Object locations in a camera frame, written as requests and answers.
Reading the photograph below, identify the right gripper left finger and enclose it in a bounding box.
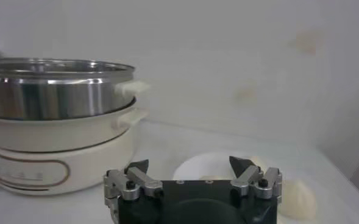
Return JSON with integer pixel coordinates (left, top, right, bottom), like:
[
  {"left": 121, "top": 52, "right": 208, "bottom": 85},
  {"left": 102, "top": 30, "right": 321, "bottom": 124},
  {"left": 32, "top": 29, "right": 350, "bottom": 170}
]
[{"left": 103, "top": 159, "right": 164, "bottom": 201}]

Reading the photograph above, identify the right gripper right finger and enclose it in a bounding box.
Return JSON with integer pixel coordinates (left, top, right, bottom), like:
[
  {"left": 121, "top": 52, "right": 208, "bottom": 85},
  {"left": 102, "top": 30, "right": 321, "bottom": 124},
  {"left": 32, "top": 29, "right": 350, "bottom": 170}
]
[{"left": 229, "top": 155, "right": 283, "bottom": 200}]

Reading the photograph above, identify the white steamed baozi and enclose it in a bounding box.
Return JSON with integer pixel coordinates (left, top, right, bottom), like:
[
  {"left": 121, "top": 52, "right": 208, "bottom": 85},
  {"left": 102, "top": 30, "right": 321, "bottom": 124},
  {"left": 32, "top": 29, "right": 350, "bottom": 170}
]
[{"left": 278, "top": 178, "right": 318, "bottom": 222}]

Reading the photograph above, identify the stainless steel steamer basket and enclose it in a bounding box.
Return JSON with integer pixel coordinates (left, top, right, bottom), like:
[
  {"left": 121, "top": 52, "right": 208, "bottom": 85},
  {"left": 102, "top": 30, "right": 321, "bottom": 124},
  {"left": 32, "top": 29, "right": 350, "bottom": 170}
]
[{"left": 0, "top": 57, "right": 151, "bottom": 121}]

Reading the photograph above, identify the white round plate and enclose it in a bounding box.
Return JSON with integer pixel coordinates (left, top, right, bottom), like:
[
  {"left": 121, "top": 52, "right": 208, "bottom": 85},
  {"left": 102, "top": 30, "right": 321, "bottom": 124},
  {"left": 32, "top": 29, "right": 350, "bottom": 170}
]
[{"left": 172, "top": 151, "right": 290, "bottom": 183}]

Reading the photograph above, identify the cream electric cooker base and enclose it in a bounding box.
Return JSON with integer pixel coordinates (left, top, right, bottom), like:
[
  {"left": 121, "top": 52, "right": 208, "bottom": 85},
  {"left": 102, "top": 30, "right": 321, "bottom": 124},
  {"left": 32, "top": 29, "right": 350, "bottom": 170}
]
[{"left": 0, "top": 105, "right": 149, "bottom": 196}]

